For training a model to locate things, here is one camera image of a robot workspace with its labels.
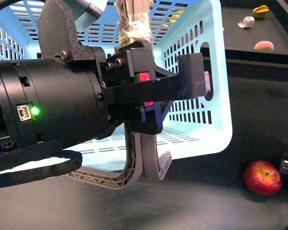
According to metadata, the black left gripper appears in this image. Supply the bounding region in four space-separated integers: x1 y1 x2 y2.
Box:
0 0 125 172

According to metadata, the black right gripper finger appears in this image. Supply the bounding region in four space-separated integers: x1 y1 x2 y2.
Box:
100 40 174 135

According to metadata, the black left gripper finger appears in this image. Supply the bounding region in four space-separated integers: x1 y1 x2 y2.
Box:
102 53 210 104

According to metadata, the grey basket handle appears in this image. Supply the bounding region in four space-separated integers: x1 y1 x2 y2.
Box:
67 0 172 190

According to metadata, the light blue plastic shopping basket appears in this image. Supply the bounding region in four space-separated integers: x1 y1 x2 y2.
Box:
0 0 232 177

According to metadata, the black fruit display table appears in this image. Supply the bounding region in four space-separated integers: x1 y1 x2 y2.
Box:
221 0 288 65

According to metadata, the pink peach right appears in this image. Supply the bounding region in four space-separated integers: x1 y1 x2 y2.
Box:
253 41 274 51

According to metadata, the white tape roll far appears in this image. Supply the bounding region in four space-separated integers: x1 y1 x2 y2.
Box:
237 16 255 29

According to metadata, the yellow star fruit far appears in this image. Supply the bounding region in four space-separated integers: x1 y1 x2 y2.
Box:
252 5 270 19

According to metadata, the red apple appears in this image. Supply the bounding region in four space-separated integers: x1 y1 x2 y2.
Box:
243 161 283 196

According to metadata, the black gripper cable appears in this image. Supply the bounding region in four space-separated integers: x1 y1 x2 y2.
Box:
0 150 83 190

